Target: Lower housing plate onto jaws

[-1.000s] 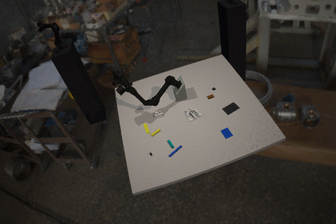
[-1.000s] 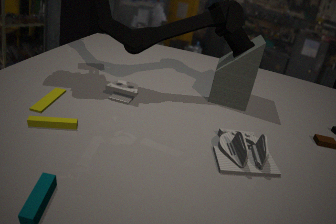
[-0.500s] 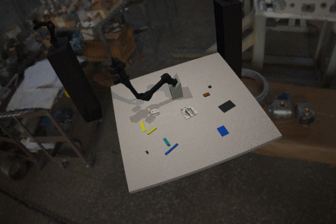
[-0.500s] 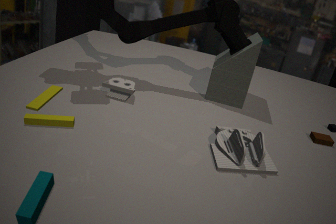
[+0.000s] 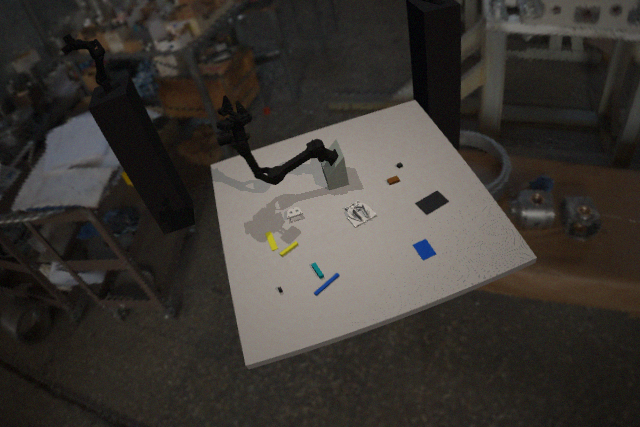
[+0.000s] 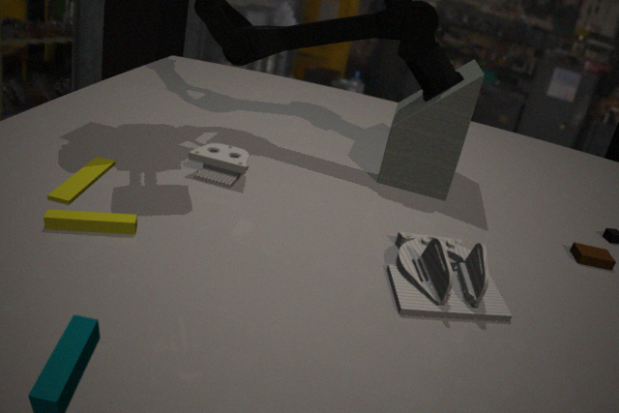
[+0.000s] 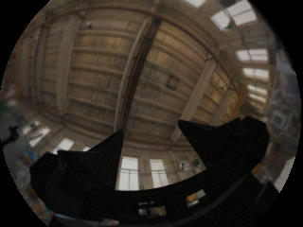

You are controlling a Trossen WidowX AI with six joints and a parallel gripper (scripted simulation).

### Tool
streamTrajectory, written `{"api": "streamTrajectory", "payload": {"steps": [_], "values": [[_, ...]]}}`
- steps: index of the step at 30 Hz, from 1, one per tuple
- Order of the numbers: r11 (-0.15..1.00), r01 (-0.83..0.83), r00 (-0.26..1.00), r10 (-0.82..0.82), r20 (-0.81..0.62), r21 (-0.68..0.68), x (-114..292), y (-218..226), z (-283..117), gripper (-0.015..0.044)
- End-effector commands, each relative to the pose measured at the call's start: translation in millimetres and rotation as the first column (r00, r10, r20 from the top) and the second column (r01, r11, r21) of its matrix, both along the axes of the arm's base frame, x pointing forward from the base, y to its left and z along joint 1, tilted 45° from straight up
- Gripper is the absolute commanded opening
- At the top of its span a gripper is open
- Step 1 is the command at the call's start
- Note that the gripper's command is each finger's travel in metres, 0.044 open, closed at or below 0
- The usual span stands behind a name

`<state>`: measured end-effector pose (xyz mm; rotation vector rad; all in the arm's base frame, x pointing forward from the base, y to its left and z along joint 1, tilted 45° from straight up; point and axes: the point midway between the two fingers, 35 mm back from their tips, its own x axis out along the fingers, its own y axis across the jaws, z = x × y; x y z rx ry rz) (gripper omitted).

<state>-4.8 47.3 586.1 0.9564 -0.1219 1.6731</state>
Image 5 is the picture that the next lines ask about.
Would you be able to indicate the blue flat rectangular plate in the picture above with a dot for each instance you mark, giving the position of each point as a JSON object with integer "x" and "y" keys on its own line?
{"x": 424, "y": 249}

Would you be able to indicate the olive yellow flat bar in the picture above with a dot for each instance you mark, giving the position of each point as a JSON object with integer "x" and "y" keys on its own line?
{"x": 271, "y": 241}

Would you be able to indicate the olive yellow rectangular bar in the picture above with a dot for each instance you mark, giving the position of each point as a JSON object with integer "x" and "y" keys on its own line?
{"x": 287, "y": 249}

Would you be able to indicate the blue long thin bar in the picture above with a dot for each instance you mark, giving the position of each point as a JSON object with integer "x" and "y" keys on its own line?
{"x": 326, "y": 284}

